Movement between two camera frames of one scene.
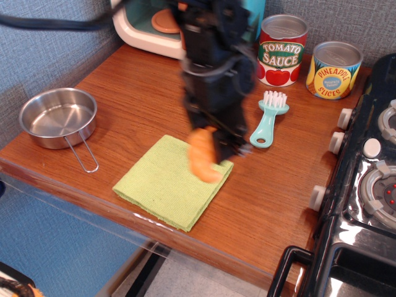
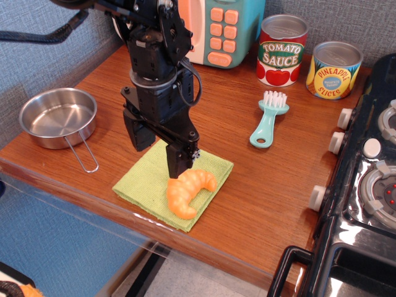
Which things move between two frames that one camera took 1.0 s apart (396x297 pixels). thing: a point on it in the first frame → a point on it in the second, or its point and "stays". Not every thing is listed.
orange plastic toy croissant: [202, 153] → [181, 190]
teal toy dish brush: [274, 103] stays
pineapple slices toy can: [334, 70] stays
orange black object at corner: [14, 283] stays
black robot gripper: [215, 91] → [158, 106]
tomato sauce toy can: [282, 44] stays
